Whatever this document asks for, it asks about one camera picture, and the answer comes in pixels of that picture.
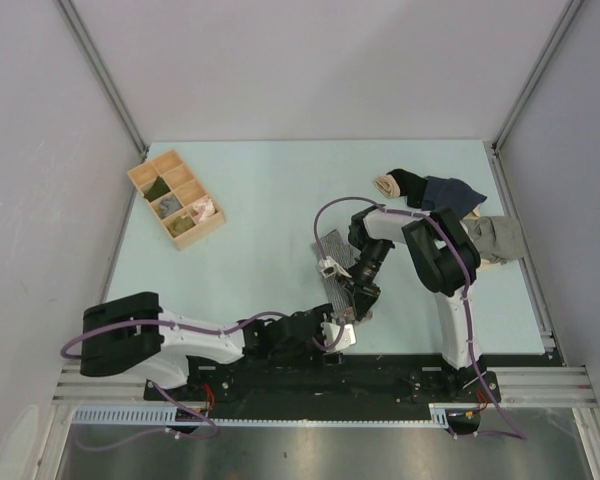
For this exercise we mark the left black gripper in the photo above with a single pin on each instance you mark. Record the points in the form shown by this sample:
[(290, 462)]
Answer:
[(320, 314)]

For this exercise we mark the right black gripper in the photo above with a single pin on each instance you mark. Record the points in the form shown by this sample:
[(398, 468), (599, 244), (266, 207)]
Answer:
[(364, 295)]

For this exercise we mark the grey striped underwear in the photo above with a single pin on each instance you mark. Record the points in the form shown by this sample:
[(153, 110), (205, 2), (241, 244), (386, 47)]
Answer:
[(334, 246)]

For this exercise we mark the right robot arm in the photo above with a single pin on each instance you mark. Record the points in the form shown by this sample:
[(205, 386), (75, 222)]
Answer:
[(445, 261)]

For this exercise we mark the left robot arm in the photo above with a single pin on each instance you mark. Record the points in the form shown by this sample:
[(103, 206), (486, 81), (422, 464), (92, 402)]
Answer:
[(135, 335)]

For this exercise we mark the navy blue underwear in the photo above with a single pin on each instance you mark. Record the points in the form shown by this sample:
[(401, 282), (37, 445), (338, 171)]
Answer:
[(451, 193)]

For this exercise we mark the beige rolled cloth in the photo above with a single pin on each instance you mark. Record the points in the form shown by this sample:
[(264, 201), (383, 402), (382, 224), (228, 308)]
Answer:
[(387, 186)]

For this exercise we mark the black garment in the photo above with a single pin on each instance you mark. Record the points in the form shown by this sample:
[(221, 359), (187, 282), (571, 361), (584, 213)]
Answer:
[(409, 186)]

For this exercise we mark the pink white rolled cloth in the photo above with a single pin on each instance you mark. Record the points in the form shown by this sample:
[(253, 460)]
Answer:
[(203, 209)]

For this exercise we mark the olive green rolled cloth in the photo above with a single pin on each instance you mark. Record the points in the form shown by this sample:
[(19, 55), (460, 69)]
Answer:
[(180, 224)]

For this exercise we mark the wooden compartment organizer box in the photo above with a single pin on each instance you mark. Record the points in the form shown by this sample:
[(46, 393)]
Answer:
[(185, 209)]

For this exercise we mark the grey rolled cloth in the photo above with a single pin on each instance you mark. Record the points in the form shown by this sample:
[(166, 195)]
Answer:
[(168, 206)]

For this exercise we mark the dark green rolled cloth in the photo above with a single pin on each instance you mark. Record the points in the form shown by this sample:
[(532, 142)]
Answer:
[(158, 189)]

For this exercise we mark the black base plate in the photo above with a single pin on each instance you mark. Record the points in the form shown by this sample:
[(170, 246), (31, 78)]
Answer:
[(414, 378)]

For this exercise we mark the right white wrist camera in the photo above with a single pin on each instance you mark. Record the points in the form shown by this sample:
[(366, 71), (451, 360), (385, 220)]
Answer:
[(330, 268)]

